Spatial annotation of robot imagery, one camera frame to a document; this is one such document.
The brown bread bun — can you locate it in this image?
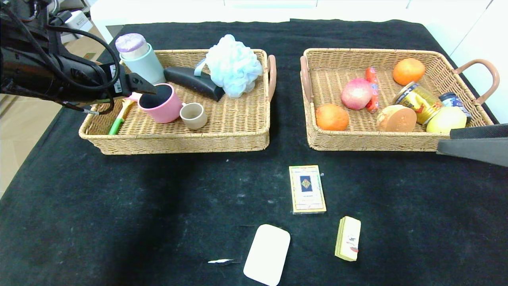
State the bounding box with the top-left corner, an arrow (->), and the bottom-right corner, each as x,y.
375,104 -> 418,132

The pink peach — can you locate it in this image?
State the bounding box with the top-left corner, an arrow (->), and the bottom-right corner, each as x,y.
341,78 -> 373,111

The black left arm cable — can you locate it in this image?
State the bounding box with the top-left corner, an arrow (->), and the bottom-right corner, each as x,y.
0,8 -> 121,116

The yellow drink can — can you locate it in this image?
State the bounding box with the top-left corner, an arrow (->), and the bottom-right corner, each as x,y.
394,82 -> 444,126

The white soap bar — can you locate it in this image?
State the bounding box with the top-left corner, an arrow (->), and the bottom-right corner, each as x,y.
243,224 -> 291,286

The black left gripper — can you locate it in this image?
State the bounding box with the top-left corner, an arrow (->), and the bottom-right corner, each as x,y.
63,56 -> 157,102

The pink saucepan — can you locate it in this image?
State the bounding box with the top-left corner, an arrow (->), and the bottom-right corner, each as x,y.
128,83 -> 184,124

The smooth tangerine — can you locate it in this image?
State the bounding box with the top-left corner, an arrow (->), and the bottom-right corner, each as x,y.
393,58 -> 426,86

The beige cup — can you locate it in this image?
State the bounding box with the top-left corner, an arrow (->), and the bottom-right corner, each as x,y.
180,102 -> 208,130

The rough-skinned orange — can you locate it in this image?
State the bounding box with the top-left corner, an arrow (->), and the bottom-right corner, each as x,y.
316,103 -> 350,131

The teal bottle with purple cap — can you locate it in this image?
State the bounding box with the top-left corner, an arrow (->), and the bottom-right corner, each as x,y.
115,33 -> 167,85

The yellow lemon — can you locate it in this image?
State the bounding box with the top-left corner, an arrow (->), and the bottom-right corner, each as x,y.
426,106 -> 468,133

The black curved case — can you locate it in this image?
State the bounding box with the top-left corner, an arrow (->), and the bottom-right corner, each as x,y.
164,66 -> 225,102

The wicker basket with food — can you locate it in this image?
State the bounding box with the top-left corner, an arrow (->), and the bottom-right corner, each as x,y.
300,48 -> 500,153

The yellow brush with green handle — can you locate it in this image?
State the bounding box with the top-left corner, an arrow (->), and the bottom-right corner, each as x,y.
108,99 -> 137,135

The light blue bath loofah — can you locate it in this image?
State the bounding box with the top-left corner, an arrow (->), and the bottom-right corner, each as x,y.
194,34 -> 264,98

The playing card box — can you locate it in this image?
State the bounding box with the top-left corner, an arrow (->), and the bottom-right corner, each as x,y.
289,165 -> 327,215

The red sausage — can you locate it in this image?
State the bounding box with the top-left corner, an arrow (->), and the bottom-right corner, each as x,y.
365,67 -> 379,113

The wicker basket with toiletries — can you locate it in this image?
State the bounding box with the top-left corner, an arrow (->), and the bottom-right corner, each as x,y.
79,49 -> 277,155

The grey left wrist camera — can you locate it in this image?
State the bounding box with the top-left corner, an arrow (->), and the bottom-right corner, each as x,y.
63,10 -> 94,40

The small yellow block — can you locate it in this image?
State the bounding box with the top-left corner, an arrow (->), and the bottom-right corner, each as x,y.
335,216 -> 362,261

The blue tin can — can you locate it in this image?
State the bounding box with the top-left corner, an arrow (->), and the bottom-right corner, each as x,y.
439,92 -> 473,120

